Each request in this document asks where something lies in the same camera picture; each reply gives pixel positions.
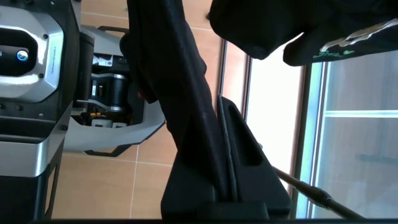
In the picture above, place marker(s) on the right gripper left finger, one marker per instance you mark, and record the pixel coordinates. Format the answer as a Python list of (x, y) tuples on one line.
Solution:
[(186, 193)]

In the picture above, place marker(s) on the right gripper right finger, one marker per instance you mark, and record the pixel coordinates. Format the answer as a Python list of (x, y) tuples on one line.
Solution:
[(252, 174)]

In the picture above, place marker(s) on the heap of clothes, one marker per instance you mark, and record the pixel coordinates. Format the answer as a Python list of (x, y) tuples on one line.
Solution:
[(174, 77)]

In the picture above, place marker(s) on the black shorts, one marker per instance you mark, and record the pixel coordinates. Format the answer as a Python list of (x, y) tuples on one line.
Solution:
[(280, 28)]

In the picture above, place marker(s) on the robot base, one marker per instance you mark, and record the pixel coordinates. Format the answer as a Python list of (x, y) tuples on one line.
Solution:
[(31, 93)]

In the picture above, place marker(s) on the window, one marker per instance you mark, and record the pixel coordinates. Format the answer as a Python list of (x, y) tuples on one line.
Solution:
[(357, 140)]

